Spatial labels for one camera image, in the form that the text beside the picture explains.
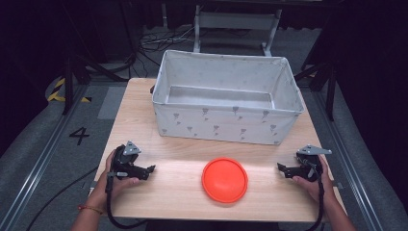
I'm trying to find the person's left hand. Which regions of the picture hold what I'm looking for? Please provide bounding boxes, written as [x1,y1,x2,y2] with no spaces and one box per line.
[90,149,140,211]

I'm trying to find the orange wrist bracelet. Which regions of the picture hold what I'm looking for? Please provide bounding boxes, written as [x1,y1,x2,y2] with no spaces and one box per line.
[77,204,105,216]

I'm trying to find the person's right hand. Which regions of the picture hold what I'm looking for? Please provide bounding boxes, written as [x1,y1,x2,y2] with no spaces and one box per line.
[292,155,337,206]

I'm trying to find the bundle of floor cables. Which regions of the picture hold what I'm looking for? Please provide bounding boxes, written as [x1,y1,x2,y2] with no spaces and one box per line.
[138,25,196,54]

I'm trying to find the black floor cable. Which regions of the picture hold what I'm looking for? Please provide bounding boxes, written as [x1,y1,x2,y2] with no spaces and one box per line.
[24,166,100,231]

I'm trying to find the yellow black floor tape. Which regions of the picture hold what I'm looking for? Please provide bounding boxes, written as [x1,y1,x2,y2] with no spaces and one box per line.
[47,77,92,104]

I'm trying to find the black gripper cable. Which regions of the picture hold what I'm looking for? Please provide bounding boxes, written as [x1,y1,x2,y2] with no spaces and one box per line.
[105,172,148,230]
[304,174,325,231]

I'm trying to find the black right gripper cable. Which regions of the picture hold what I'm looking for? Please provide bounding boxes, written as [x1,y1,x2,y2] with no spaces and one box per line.
[304,174,325,231]

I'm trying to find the white fabric storage box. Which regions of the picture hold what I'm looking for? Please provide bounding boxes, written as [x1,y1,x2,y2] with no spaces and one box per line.
[151,49,305,146]

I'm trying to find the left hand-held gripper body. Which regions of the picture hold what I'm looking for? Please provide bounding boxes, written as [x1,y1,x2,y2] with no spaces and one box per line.
[110,140,150,181]

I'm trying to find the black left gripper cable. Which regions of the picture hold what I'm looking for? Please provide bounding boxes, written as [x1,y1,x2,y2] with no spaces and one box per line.
[105,172,148,230]

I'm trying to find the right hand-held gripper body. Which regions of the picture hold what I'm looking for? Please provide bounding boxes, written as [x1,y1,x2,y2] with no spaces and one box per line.
[284,143,333,183]

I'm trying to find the grey metal stand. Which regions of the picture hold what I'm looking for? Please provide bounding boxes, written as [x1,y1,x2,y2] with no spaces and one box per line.
[192,4,283,58]

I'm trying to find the black tripod stand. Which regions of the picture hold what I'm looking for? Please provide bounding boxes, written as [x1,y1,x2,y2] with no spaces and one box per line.
[293,47,341,122]
[61,0,138,116]

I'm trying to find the orange round plate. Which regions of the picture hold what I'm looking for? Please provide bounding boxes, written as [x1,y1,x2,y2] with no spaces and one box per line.
[201,156,249,204]

